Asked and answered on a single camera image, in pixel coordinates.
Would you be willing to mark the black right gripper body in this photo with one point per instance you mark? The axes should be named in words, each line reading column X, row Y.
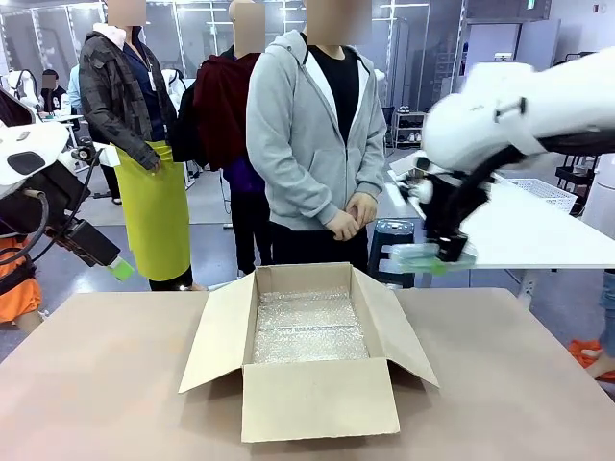
column 451, row 206

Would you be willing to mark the green-tipped left gripper finger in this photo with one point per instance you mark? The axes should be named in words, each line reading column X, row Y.
column 125, row 273
column 118, row 267

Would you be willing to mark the green-tipped right gripper finger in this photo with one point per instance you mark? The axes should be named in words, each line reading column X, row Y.
column 443, row 249
column 459, row 247

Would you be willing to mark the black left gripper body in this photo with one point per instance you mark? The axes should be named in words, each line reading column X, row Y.
column 89, row 245

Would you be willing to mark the mint green glasses case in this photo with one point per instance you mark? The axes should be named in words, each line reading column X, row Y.
column 413, row 257

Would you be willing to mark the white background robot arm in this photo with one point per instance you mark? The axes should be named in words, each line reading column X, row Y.
column 24, row 84
column 175, row 84

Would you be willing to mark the person's right forearm grey sleeve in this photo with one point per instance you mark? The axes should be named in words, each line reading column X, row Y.
column 288, row 201

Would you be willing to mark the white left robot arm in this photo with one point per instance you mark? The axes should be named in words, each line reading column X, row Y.
column 29, row 144

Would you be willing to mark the person's left hand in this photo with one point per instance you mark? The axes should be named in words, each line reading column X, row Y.
column 365, row 209

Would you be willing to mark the person's right hand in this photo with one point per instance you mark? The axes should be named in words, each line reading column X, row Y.
column 342, row 226

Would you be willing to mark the dark blue plastic stool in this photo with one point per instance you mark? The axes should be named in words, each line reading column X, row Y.
column 384, row 230

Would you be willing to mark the black left wrist adapter block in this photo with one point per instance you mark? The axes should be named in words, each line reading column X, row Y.
column 57, row 185

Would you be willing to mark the white table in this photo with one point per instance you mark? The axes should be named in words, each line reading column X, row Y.
column 528, row 230

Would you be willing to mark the white shoe rack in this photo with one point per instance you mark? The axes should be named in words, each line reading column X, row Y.
column 408, row 129

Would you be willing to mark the white plastic basket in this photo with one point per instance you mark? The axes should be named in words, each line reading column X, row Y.
column 548, row 192

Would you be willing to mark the black utility cart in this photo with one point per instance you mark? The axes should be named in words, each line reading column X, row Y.
column 572, row 177

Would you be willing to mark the white background desk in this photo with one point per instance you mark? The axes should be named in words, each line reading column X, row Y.
column 62, row 117

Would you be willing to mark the white cylindrical appliance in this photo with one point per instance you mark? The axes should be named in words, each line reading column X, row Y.
column 600, row 192

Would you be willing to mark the seated person in varsity jacket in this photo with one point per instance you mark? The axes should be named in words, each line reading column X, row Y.
column 54, row 96

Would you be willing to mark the mannequin plaid jacket yellow apron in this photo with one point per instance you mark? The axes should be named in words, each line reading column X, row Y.
column 125, row 96

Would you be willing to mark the bubble wrap sheet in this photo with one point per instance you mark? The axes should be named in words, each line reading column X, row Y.
column 307, row 326

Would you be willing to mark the orange cloth on floor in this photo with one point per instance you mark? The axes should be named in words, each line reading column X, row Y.
column 583, row 353

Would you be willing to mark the bystander leg in jeans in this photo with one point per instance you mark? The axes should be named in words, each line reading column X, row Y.
column 607, row 317

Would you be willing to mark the person in grey hoodie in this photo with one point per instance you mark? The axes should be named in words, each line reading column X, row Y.
column 298, row 120

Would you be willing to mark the mannequin with dark red cloth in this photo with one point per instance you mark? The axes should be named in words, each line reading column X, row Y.
column 221, row 110

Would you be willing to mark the large open cardboard box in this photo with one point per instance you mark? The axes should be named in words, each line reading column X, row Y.
column 317, row 403

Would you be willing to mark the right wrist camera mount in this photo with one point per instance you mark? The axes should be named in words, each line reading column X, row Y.
column 422, row 165

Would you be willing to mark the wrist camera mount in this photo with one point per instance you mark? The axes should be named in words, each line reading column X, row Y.
column 106, row 156
column 422, row 165

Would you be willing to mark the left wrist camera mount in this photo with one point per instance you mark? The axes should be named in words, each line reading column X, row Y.
column 106, row 156

